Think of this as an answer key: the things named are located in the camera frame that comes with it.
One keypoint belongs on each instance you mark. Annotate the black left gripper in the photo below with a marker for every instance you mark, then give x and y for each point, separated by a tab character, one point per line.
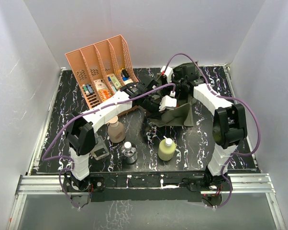
159	101

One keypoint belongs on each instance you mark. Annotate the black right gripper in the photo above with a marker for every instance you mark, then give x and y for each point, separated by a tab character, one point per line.
174	79

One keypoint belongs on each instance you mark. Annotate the green white small box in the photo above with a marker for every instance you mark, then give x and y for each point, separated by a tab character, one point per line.
115	81

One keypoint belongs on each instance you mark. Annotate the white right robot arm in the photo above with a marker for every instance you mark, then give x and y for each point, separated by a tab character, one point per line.
229	121

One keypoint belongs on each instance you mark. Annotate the orange plastic file organizer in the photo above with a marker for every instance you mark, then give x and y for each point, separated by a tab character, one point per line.
98	60

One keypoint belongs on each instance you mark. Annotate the yellow round pump bottle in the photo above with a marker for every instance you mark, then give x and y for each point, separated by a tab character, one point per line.
166	149

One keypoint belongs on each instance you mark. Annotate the small vials set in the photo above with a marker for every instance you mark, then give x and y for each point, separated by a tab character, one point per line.
87	89

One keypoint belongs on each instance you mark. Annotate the brown pump bottle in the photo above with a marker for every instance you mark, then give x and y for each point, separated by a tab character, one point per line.
116	130

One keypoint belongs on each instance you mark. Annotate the clear twin bottle pack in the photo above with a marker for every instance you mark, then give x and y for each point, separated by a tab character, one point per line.
100	151

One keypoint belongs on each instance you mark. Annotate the orange white snack packet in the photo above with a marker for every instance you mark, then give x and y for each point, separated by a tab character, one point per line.
102	90

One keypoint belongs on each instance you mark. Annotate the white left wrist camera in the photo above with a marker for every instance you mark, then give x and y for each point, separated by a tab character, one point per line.
167	103

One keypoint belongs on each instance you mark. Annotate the small silver cap bottle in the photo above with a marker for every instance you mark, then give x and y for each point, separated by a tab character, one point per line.
129	152

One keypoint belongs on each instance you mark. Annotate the green canvas bag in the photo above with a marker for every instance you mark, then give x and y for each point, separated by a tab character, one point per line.
182	114

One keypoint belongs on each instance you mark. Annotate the white blue box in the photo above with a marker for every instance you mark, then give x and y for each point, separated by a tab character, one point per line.
127	80

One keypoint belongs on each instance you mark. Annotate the black front mounting rail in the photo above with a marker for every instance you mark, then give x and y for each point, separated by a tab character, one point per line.
142	186

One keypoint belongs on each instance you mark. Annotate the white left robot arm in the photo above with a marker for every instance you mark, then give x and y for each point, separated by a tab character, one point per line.
80	134

